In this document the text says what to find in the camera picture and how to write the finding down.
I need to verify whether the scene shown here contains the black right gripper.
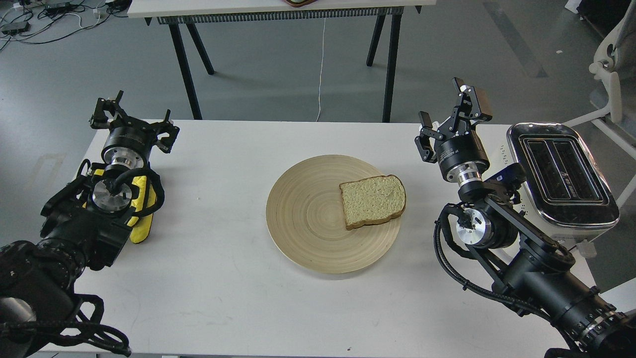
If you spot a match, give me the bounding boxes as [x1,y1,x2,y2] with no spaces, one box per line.
[415,77,493,182]

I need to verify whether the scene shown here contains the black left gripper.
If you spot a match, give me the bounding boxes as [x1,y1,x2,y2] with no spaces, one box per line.
[89,90,180,169]

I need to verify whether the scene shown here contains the slice of bread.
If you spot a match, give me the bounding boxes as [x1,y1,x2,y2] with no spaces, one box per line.
[338,175,406,230]

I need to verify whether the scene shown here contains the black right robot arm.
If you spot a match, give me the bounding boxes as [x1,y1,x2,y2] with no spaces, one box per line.
[415,77,635,358]

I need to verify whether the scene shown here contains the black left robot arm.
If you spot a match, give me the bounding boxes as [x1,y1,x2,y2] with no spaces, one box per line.
[0,91,179,358]

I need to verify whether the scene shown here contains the silver two-slot toaster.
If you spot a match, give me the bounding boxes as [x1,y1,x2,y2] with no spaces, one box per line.
[495,123,620,243]

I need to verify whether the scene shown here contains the yellow cloth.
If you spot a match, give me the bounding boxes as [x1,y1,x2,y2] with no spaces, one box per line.
[84,165,165,244]

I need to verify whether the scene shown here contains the white background table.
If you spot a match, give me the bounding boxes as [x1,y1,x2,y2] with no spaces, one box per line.
[127,0,436,123]

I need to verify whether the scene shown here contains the round wooden plate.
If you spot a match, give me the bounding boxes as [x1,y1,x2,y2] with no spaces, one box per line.
[266,155,401,274]

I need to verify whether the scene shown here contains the white office chair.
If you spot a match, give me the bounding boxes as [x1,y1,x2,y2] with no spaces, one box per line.
[563,0,636,208]

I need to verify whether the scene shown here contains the brown object on table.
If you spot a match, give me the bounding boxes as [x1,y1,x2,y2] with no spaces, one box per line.
[284,0,316,7]

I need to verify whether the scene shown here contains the black floor cables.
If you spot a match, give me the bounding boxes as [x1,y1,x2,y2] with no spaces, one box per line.
[0,0,132,52]

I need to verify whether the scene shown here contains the white hanging cable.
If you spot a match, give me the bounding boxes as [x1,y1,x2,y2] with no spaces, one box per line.
[316,18,327,123]

